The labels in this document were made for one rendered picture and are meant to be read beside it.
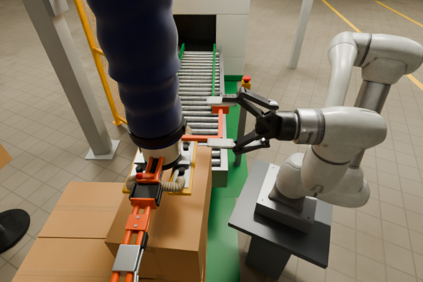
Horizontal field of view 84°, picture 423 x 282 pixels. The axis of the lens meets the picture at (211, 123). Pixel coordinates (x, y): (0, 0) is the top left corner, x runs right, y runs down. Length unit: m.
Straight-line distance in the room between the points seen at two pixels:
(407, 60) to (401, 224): 1.84
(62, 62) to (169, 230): 1.67
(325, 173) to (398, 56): 0.59
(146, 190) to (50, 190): 2.01
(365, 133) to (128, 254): 0.69
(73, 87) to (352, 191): 2.19
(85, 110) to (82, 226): 1.16
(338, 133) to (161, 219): 0.84
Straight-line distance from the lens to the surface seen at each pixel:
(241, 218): 1.38
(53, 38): 2.26
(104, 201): 1.81
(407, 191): 3.03
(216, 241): 2.14
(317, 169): 0.70
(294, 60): 4.53
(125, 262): 0.79
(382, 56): 1.12
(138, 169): 1.09
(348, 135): 0.62
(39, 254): 1.80
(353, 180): 1.21
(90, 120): 2.60
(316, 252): 1.40
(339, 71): 0.92
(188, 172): 1.07
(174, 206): 1.19
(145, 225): 0.83
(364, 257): 2.40
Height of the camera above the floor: 1.96
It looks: 40 degrees down
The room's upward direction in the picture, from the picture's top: straight up
